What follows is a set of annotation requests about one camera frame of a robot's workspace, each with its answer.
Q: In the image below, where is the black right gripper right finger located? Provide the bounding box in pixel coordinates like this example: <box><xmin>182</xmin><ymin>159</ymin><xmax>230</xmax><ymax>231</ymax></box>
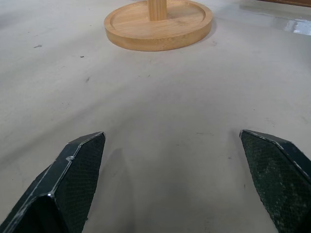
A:
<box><xmin>239</xmin><ymin>129</ymin><xmax>311</xmax><ymax>233</ymax></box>

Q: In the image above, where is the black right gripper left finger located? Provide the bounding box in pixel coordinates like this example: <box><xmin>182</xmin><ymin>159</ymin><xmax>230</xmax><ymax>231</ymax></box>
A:
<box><xmin>0</xmin><ymin>131</ymin><xmax>107</xmax><ymax>233</ymax></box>

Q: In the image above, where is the brown wooden edge strip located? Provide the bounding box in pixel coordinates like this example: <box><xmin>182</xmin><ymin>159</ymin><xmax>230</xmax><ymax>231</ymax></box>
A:
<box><xmin>257</xmin><ymin>0</ymin><xmax>311</xmax><ymax>7</ymax></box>

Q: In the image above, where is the round wooden stand base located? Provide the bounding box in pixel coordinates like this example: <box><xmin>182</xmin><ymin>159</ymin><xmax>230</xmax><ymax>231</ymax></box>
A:
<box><xmin>104</xmin><ymin>0</ymin><xmax>213</xmax><ymax>52</ymax></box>

